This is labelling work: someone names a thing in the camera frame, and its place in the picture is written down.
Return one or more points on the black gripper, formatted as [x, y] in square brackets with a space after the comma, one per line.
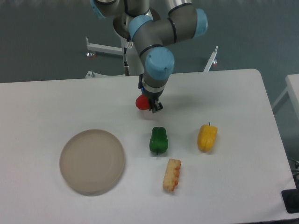
[152, 89]

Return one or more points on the red toy bell pepper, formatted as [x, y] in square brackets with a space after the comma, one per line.
[142, 103]

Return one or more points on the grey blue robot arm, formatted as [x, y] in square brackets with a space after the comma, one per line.
[146, 36]

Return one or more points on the green toy bell pepper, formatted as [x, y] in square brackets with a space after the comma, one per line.
[159, 141]

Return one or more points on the yellow toy bell pepper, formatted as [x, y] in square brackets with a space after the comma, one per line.
[206, 137]

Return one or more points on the round beige plate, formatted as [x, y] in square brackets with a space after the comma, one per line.
[92, 162]

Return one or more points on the white side table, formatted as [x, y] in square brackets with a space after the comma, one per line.
[290, 92]

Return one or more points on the black device at table edge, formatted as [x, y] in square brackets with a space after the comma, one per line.
[291, 200]

